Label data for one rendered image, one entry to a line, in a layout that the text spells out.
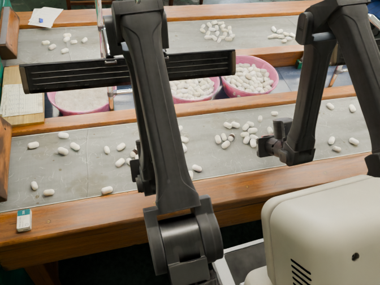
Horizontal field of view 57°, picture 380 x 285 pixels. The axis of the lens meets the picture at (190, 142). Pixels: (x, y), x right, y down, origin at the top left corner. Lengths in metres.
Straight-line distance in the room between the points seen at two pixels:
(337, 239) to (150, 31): 0.38
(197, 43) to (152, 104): 1.29
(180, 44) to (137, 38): 1.22
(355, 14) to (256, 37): 1.17
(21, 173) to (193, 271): 0.87
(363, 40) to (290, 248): 0.45
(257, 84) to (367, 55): 0.90
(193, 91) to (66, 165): 0.62
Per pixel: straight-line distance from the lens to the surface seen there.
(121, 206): 1.12
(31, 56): 1.73
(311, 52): 0.88
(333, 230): 0.44
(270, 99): 1.52
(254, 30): 1.98
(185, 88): 1.54
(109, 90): 1.31
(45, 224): 1.12
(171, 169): 0.51
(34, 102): 1.44
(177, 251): 0.51
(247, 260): 0.77
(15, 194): 1.24
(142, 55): 0.55
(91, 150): 1.29
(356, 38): 0.77
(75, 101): 1.48
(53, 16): 1.93
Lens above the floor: 1.73
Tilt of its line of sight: 49 degrees down
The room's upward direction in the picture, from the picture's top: 9 degrees clockwise
